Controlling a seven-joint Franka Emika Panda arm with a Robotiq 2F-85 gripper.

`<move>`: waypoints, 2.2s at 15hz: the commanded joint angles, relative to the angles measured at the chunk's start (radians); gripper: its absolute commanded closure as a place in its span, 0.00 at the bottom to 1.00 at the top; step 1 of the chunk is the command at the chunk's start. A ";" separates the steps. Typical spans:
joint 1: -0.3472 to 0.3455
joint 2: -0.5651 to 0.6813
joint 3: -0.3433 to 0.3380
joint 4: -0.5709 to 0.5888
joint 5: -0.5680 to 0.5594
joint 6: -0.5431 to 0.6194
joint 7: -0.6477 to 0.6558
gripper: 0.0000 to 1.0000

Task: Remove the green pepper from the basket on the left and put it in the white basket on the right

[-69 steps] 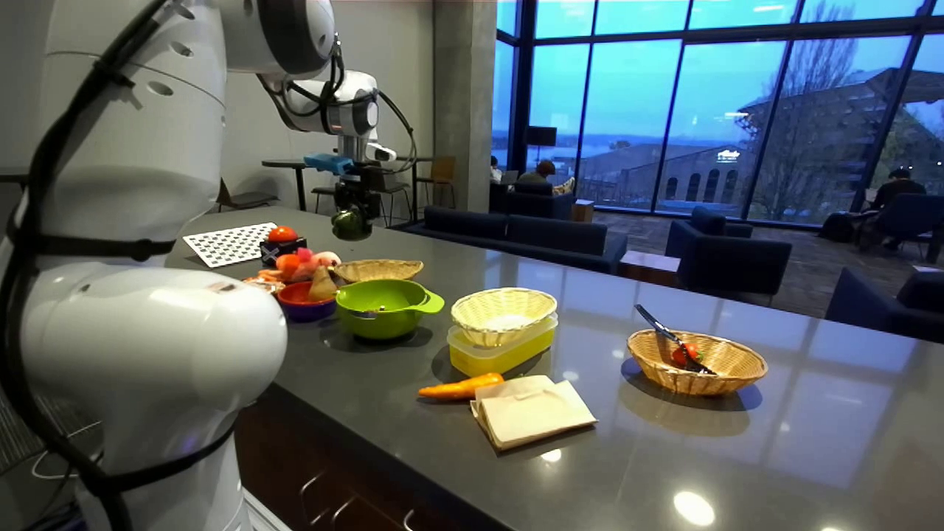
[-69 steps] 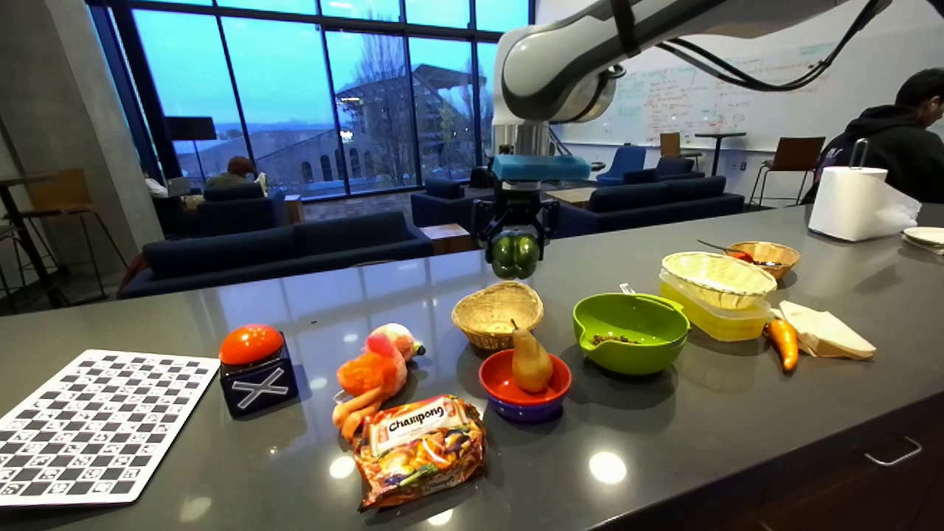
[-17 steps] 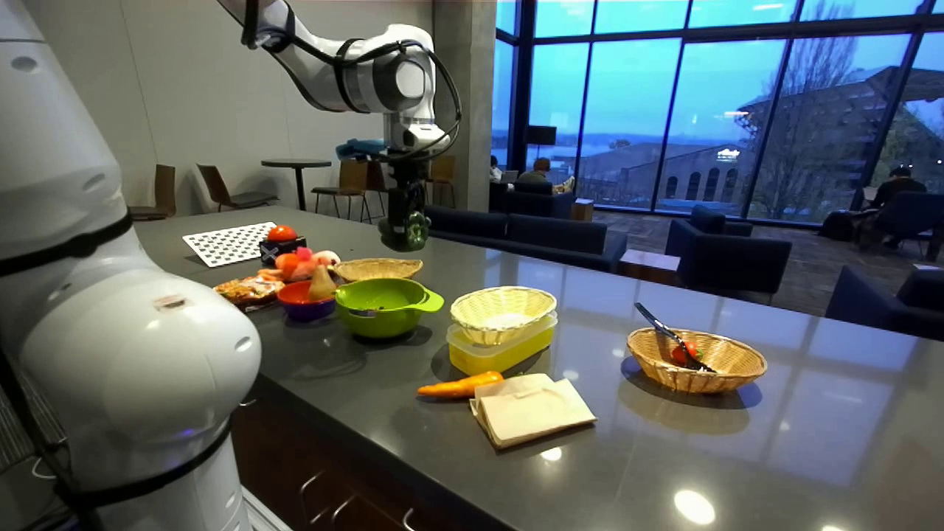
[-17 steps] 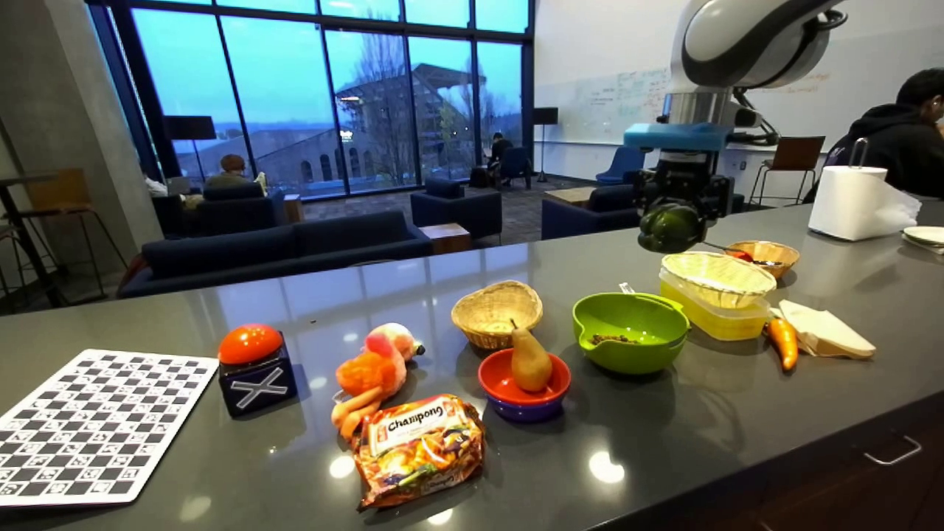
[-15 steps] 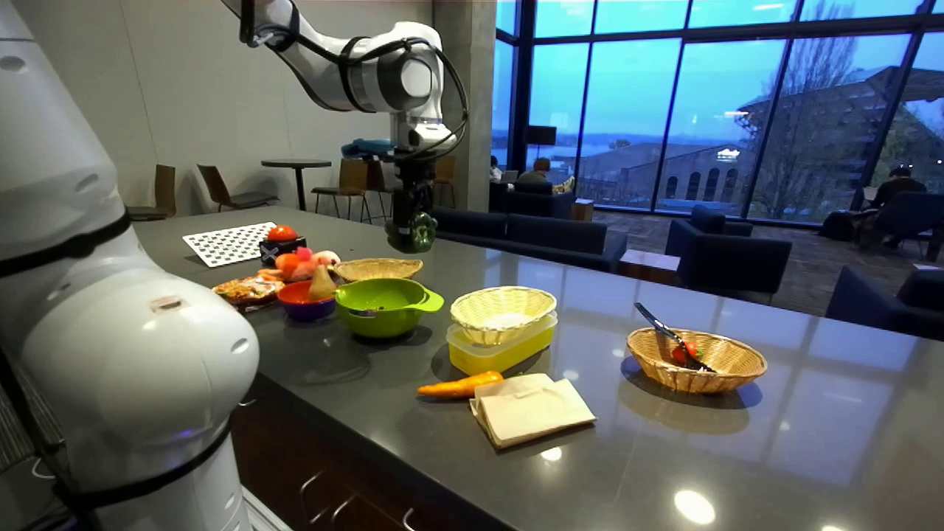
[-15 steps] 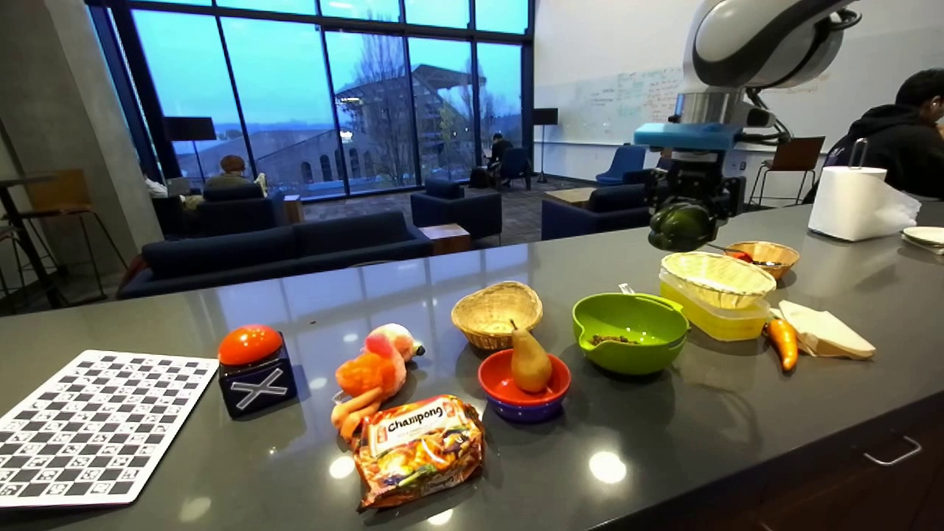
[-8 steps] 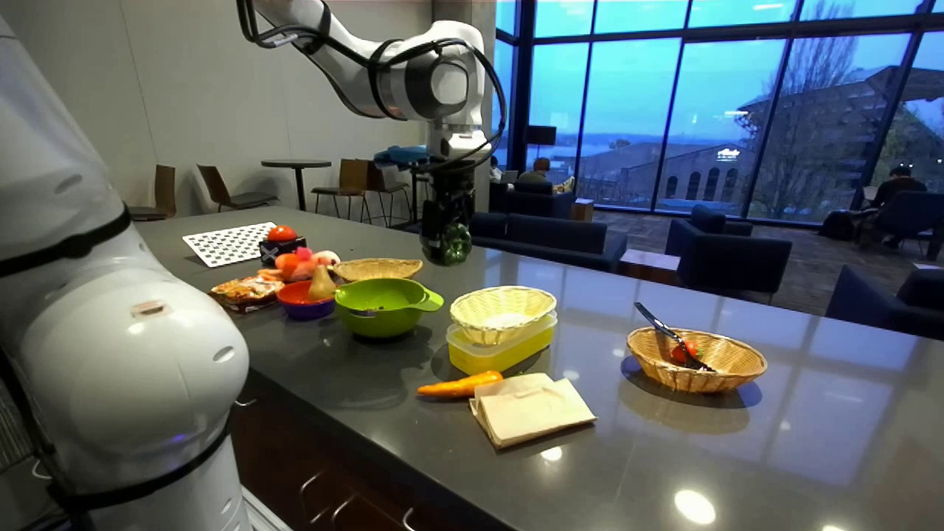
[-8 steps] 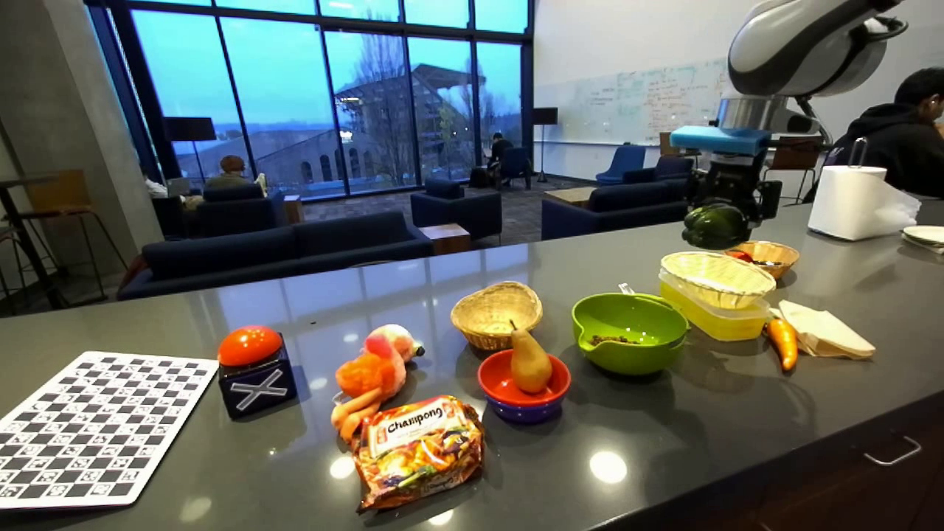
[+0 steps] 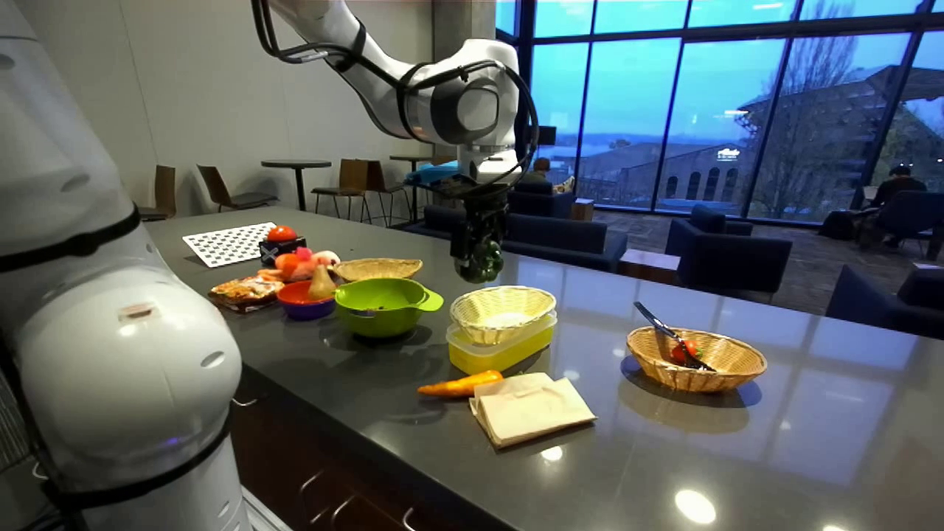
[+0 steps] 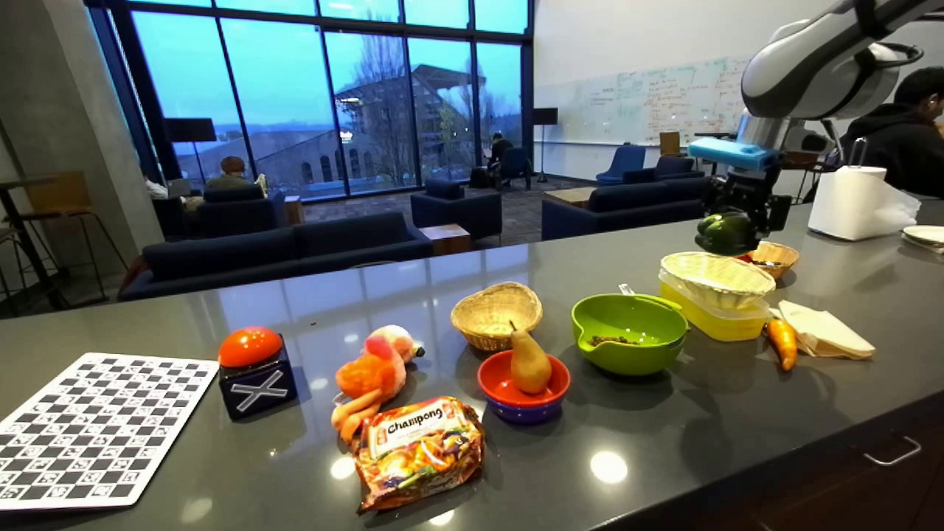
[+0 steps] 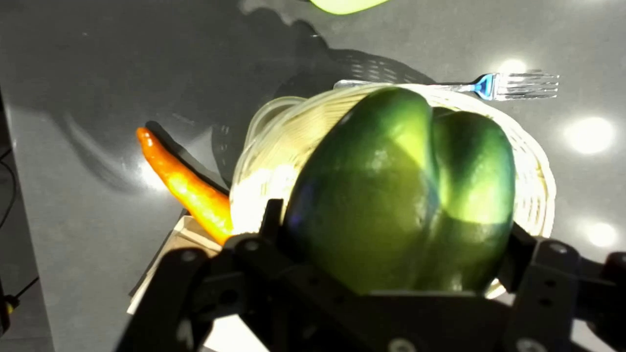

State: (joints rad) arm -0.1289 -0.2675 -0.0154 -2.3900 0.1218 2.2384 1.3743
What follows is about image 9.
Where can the low coffee table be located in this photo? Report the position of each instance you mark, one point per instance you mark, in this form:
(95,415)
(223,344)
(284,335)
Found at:
(649,260)

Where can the white woven basket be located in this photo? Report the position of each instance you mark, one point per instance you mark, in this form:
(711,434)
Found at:
(503,313)

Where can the orange carrot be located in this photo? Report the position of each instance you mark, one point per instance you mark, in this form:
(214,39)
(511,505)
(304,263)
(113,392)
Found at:
(458,384)

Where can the checkered calibration board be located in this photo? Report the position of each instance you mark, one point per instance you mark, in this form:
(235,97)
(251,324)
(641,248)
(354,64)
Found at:
(225,247)

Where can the orange button black box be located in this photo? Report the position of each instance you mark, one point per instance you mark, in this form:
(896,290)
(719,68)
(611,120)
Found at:
(282,241)

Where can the grey metal utensil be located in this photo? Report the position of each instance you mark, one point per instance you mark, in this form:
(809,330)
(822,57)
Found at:
(654,324)

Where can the seated background person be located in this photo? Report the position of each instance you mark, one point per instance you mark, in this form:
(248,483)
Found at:
(902,188)

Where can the orange pink plush toy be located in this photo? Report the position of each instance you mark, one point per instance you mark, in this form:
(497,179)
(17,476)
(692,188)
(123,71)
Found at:
(297,263)

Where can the green plastic bowl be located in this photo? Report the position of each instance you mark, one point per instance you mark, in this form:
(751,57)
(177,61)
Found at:
(379,313)

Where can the red strawberry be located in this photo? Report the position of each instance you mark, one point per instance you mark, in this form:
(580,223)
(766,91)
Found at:
(686,352)

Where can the high round table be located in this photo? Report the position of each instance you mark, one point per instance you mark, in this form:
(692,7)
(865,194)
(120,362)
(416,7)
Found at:
(297,167)

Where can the large glass window wall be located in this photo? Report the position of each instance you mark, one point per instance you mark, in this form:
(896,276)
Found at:
(629,120)

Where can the teal seat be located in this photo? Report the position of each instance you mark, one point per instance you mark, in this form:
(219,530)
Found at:
(431,175)

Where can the yellow-brown pear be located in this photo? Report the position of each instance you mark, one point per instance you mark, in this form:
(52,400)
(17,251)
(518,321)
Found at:
(319,284)

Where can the dark blue armchair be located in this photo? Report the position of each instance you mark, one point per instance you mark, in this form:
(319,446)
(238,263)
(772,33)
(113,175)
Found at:
(732,260)

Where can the yellow plastic container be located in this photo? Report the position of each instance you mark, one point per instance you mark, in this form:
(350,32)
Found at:
(492,356)

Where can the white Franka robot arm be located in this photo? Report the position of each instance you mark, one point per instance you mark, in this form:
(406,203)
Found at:
(120,374)

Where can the instant noodle packet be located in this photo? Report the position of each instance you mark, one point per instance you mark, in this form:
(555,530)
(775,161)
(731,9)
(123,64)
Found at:
(245,290)

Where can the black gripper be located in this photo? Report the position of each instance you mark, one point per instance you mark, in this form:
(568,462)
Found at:
(486,204)

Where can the long dark blue sofa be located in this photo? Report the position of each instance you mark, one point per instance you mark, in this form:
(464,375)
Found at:
(571,241)

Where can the beige folded napkin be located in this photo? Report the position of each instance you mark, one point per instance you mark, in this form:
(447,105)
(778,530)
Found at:
(531,409)

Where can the wooden chair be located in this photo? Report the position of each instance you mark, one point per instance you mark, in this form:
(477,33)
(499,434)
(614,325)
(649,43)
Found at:
(350,179)
(217,184)
(164,194)
(379,182)

